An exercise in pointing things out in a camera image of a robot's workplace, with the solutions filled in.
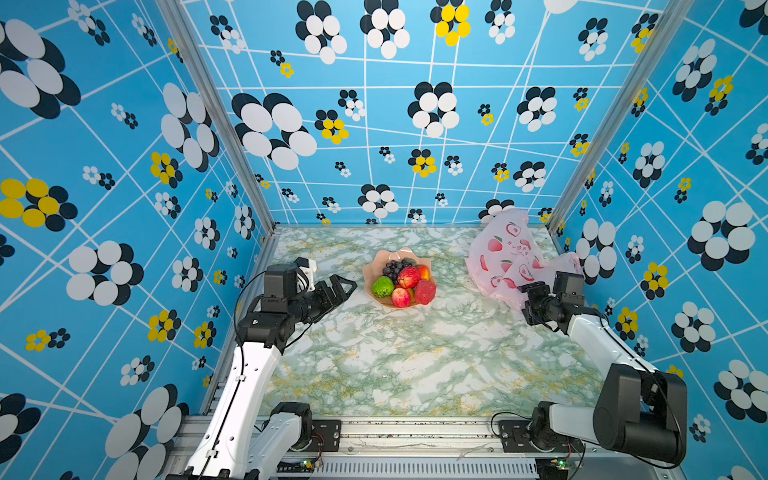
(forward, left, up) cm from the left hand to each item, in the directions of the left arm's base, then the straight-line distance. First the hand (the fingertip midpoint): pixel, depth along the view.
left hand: (347, 291), depth 73 cm
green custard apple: (+11, -8, -15) cm, 20 cm away
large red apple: (+13, -16, -13) cm, 24 cm away
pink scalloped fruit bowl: (+21, -5, -20) cm, 30 cm away
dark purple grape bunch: (+18, -11, -15) cm, 26 cm away
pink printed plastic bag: (+26, -49, -16) cm, 58 cm away
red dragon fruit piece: (+9, -21, -14) cm, 27 cm away
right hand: (+9, -50, -15) cm, 53 cm away
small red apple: (+8, -14, -16) cm, 23 cm away
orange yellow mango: (+18, -21, -16) cm, 32 cm away
